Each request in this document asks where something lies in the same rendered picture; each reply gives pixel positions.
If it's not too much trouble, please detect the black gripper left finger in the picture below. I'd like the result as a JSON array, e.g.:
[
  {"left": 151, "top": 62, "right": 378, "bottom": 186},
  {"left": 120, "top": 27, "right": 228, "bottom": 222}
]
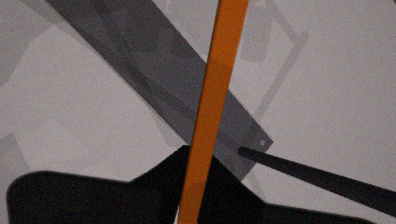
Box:
[{"left": 6, "top": 145, "right": 190, "bottom": 224}]

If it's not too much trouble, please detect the orange handle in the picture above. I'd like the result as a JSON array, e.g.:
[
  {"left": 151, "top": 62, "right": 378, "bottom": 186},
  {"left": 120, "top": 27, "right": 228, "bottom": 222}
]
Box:
[{"left": 177, "top": 0, "right": 249, "bottom": 224}]

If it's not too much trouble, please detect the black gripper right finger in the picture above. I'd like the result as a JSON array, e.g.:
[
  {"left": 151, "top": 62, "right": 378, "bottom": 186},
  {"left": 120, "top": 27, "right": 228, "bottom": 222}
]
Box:
[{"left": 197, "top": 155, "right": 377, "bottom": 224}]

